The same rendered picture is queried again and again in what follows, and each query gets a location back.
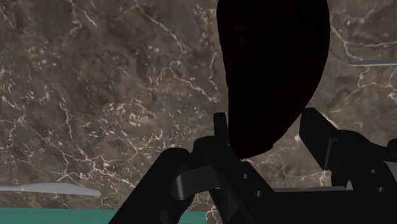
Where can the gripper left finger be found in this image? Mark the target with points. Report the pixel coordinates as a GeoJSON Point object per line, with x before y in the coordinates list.
{"type": "Point", "coordinates": [186, 173]}

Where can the black oval object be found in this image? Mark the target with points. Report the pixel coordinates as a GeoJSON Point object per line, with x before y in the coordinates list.
{"type": "Point", "coordinates": [273, 71]}

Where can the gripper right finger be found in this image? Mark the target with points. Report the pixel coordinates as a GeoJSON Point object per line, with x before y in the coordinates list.
{"type": "Point", "coordinates": [356, 155]}

